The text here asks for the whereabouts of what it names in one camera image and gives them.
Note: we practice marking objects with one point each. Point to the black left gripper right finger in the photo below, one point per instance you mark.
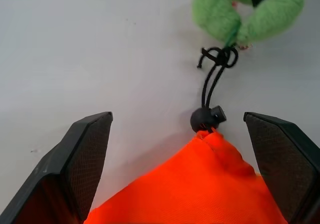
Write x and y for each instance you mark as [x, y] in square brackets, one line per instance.
[287, 164]

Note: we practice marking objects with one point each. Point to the green plush toy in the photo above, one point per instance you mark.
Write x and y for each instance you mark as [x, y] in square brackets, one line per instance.
[215, 11]

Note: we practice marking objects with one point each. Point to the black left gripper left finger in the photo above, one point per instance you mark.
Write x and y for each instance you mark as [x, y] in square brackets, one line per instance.
[60, 174]

